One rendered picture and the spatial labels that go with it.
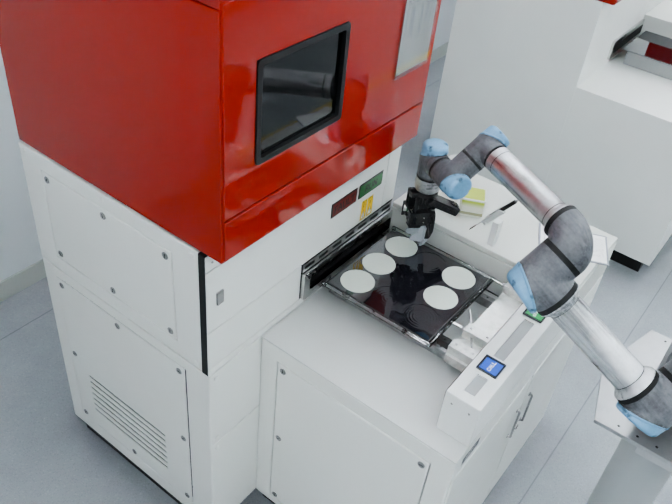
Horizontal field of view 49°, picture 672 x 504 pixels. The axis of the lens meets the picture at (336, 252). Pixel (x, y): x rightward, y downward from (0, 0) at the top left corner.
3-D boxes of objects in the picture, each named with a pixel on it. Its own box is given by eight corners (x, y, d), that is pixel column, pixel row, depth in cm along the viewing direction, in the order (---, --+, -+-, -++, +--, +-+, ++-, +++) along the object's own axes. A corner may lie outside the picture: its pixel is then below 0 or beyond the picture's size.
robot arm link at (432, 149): (431, 153, 200) (417, 137, 206) (425, 186, 207) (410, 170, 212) (456, 149, 203) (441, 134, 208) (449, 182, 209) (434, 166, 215)
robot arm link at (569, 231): (611, 231, 166) (485, 114, 196) (572, 263, 168) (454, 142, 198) (621, 250, 175) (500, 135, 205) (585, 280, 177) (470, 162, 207)
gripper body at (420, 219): (400, 215, 223) (406, 182, 216) (426, 213, 225) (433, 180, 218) (408, 230, 217) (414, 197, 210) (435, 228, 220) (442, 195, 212)
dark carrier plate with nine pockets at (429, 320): (326, 282, 211) (326, 281, 211) (393, 230, 233) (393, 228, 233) (427, 342, 196) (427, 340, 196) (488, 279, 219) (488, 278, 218)
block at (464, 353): (446, 352, 196) (448, 344, 194) (452, 345, 198) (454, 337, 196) (472, 367, 192) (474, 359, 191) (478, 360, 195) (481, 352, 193)
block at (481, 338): (461, 336, 201) (463, 328, 199) (467, 329, 203) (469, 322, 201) (486, 351, 198) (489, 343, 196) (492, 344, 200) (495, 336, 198)
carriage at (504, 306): (442, 361, 197) (444, 354, 195) (505, 294, 221) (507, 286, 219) (468, 376, 194) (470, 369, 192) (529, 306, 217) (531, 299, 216)
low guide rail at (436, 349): (328, 291, 219) (329, 284, 217) (332, 288, 220) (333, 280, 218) (474, 378, 198) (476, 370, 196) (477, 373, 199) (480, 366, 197)
